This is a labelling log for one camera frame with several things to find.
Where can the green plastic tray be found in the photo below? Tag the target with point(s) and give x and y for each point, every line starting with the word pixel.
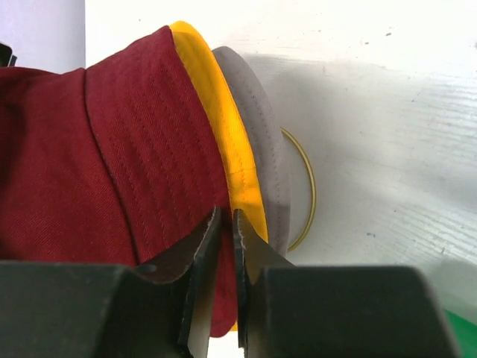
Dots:
pixel 466 334

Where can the yellow bucket hat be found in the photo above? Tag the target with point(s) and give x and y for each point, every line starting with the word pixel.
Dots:
pixel 231 141

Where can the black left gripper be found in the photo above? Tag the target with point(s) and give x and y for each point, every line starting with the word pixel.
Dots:
pixel 7 57

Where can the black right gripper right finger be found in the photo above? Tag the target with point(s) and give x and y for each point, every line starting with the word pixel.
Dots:
pixel 333 311

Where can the grey bucket hat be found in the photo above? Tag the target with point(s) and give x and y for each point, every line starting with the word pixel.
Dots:
pixel 266 141

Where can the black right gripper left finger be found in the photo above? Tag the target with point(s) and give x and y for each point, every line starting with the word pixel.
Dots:
pixel 162 308

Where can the dark red bucket hat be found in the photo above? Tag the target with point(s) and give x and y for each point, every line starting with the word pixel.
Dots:
pixel 109 164

